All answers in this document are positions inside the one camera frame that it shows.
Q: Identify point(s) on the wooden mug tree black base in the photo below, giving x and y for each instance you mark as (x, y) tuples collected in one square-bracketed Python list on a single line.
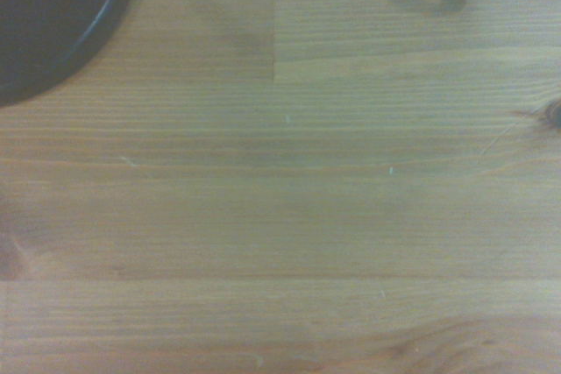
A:
[(48, 19)]

